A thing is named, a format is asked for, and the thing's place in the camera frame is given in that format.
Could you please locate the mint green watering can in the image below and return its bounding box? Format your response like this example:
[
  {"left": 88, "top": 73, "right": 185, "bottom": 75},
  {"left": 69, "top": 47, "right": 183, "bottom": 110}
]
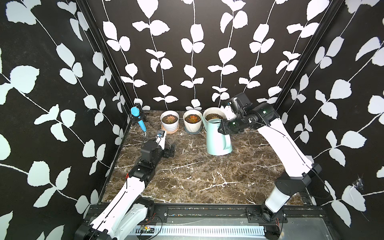
[{"left": 204, "top": 113, "right": 233, "bottom": 156}]

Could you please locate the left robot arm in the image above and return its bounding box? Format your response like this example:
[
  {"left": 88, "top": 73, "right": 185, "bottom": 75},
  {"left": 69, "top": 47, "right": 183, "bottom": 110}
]
[{"left": 74, "top": 139, "right": 176, "bottom": 240}]

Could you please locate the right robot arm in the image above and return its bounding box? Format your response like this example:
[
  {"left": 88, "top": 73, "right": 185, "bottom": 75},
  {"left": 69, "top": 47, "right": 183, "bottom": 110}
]
[{"left": 218, "top": 98, "right": 322, "bottom": 223}]

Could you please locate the pink succulent plant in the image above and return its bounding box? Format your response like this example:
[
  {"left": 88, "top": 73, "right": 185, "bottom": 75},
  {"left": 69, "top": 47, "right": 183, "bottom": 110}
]
[{"left": 162, "top": 115, "right": 178, "bottom": 125}]

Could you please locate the orange red succulent plant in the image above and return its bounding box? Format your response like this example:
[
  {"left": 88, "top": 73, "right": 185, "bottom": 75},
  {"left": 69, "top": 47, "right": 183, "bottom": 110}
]
[{"left": 185, "top": 114, "right": 201, "bottom": 124}]

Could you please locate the right large white plant pot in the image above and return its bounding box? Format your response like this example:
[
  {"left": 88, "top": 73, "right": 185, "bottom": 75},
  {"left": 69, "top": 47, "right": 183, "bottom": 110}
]
[{"left": 203, "top": 107, "right": 227, "bottom": 132}]

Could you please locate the peach pot saucer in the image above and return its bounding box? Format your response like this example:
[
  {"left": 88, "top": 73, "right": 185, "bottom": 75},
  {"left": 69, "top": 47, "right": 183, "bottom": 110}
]
[{"left": 161, "top": 124, "right": 181, "bottom": 135}]

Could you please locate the left white plant pot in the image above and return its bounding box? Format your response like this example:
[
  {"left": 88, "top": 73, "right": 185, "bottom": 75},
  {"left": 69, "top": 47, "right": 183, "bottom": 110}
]
[{"left": 160, "top": 111, "right": 179, "bottom": 133}]

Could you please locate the dark blue pot saucer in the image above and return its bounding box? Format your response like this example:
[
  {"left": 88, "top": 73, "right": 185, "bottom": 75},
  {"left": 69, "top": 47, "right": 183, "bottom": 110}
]
[{"left": 184, "top": 128, "right": 202, "bottom": 135}]

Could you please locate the middle white plant pot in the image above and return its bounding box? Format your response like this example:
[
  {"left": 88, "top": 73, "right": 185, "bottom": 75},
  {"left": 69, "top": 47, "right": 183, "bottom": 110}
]
[{"left": 183, "top": 110, "right": 203, "bottom": 132}]

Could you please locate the small circuit board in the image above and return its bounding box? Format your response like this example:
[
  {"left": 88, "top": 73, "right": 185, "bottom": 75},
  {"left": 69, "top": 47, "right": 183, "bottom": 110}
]
[{"left": 140, "top": 226, "right": 155, "bottom": 235}]

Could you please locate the white perforated strip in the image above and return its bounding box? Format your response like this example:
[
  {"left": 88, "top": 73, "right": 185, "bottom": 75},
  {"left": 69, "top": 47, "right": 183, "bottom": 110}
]
[{"left": 142, "top": 226, "right": 266, "bottom": 237}]

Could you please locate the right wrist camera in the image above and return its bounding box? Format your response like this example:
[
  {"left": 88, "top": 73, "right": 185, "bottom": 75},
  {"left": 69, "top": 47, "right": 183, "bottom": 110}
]
[{"left": 228, "top": 92, "right": 254, "bottom": 116}]

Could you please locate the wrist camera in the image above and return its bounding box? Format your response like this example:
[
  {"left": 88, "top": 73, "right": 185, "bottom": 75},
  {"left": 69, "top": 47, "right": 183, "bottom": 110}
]
[
  {"left": 155, "top": 130, "right": 167, "bottom": 150},
  {"left": 228, "top": 92, "right": 254, "bottom": 116}
]

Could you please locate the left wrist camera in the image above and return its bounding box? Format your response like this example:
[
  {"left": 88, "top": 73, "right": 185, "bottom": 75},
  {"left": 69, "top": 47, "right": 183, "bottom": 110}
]
[{"left": 155, "top": 130, "right": 167, "bottom": 150}]

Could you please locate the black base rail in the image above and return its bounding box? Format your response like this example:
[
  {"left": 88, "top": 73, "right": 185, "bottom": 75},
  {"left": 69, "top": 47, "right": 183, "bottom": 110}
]
[{"left": 144, "top": 203, "right": 326, "bottom": 225}]

